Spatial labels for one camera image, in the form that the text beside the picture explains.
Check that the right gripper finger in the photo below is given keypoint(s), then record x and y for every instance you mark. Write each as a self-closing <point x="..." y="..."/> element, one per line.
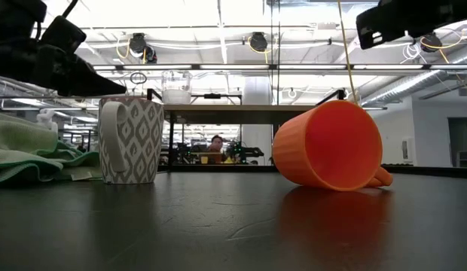
<point x="384" y="24"/>

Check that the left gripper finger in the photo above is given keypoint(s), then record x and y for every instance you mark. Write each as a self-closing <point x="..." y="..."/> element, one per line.
<point x="79" y="79"/>

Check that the grey white patterned mug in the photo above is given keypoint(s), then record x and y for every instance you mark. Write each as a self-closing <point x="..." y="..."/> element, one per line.
<point x="143" y="143"/>

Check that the clear plastic cup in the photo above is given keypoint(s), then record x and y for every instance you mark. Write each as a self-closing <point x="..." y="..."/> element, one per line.
<point x="176" y="96"/>

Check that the orange plastic mug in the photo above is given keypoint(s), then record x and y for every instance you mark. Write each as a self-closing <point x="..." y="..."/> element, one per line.
<point x="293" y="150"/>

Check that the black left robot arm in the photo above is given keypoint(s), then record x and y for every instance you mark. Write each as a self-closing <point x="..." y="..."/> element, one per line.
<point x="11" y="15"/>

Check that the green microfibre cloth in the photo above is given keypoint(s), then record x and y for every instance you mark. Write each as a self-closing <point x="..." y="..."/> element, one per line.
<point x="30" y="150"/>

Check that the person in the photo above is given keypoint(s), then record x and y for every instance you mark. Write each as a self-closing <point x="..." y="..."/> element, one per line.
<point x="216" y="143"/>

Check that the overhead light bar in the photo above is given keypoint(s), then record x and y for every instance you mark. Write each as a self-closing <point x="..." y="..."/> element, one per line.
<point x="233" y="67"/>

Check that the background black robot arms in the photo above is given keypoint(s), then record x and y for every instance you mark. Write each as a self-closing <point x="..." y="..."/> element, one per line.
<point x="248" y="152"/>

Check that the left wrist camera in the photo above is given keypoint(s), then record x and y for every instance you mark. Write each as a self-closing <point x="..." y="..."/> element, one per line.
<point x="64" y="35"/>

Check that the white plastic bracket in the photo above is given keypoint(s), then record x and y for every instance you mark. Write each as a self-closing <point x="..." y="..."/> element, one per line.
<point x="45" y="117"/>

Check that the silver ventilation duct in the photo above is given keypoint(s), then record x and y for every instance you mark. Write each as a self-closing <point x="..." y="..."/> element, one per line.
<point x="406" y="86"/>

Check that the wooden shelf black frame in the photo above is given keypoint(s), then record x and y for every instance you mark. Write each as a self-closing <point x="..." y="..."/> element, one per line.
<point x="233" y="113"/>

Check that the black aluminium table frame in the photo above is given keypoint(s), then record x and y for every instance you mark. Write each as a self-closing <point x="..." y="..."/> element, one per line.
<point x="218" y="168"/>

